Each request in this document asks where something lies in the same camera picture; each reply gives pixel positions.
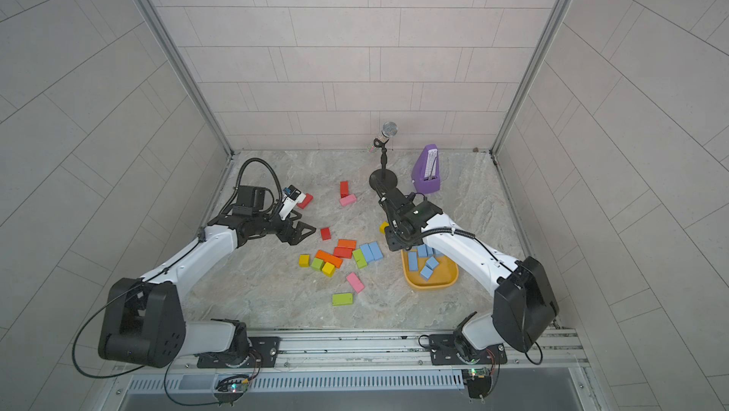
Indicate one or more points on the pink block near back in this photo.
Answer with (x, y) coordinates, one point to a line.
(348, 200)

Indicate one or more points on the yellow cube far left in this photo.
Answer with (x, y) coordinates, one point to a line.
(304, 261)

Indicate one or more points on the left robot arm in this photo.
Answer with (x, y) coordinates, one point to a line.
(143, 319)

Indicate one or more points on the blue cube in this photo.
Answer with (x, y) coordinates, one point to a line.
(432, 263)
(426, 273)

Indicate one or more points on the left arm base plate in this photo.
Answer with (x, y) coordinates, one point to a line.
(258, 352)

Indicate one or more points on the red long block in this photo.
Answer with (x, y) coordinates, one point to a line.
(343, 252)

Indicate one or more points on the blue long block pair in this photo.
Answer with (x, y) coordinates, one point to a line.
(367, 253)
(376, 252)

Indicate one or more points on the orange short block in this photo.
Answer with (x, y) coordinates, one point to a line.
(347, 244)

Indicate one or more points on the left circuit board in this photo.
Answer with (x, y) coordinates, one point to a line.
(237, 384)

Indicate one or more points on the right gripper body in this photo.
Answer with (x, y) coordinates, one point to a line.
(397, 236)

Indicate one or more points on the pink long block front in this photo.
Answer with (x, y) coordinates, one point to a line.
(355, 282)

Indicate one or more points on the black microphone stand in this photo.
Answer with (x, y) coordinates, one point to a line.
(389, 130)

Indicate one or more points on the red block far left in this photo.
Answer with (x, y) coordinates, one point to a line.
(305, 202)

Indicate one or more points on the purple metronome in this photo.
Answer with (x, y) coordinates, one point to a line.
(425, 175)

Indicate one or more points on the red block near back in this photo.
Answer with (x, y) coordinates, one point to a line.
(344, 189)

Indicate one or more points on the right circuit board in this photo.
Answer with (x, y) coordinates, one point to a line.
(478, 382)

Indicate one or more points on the orange long block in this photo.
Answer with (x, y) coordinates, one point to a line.
(329, 258)

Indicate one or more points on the green cube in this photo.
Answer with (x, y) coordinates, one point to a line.
(317, 264)

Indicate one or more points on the green long block centre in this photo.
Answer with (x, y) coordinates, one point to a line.
(360, 259)

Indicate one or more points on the circuit board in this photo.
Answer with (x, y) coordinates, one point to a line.
(478, 382)
(237, 384)

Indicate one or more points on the green long block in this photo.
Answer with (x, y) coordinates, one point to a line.
(360, 259)
(342, 299)

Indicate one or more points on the aluminium mounting rail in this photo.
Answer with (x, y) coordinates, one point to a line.
(300, 350)

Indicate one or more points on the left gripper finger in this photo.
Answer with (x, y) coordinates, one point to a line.
(295, 234)
(293, 221)

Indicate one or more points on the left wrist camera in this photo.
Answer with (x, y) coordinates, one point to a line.
(291, 197)

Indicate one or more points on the green long block front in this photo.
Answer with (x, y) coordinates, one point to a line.
(342, 299)

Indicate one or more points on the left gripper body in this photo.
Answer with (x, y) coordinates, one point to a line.
(274, 226)

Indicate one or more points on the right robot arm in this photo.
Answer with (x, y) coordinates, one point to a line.
(524, 304)

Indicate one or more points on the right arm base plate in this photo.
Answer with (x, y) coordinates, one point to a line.
(451, 349)

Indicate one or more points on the yellow plastic tray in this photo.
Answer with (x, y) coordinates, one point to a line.
(444, 276)

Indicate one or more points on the yellow cube front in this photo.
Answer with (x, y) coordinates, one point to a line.
(328, 269)

